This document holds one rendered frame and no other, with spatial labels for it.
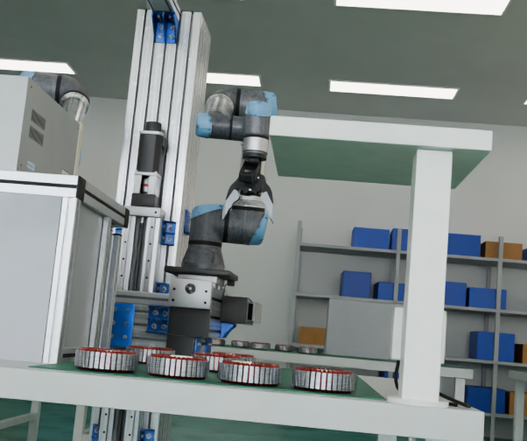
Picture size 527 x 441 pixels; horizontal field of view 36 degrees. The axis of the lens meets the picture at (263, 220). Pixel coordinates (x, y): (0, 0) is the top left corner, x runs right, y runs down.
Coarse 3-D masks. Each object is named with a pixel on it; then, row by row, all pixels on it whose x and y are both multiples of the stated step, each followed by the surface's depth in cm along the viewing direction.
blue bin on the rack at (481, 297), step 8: (472, 288) 802; (480, 288) 801; (472, 296) 800; (480, 296) 800; (488, 296) 799; (504, 296) 797; (472, 304) 799; (480, 304) 798; (488, 304) 798; (504, 304) 796
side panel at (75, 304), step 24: (72, 216) 158; (96, 216) 178; (72, 240) 158; (96, 240) 180; (72, 264) 159; (96, 264) 181; (72, 288) 165; (96, 288) 181; (48, 312) 156; (72, 312) 166; (96, 312) 181; (48, 336) 155; (72, 336) 167; (96, 336) 182; (48, 360) 155; (72, 360) 164
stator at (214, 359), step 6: (192, 354) 175; (198, 354) 173; (204, 354) 172; (210, 354) 172; (216, 354) 171; (222, 354) 180; (228, 354) 180; (210, 360) 171; (216, 360) 171; (210, 366) 170; (216, 366) 170
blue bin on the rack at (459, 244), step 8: (448, 240) 809; (456, 240) 809; (464, 240) 808; (472, 240) 808; (480, 240) 807; (448, 248) 808; (456, 248) 807; (464, 248) 807; (472, 248) 807; (480, 248) 806
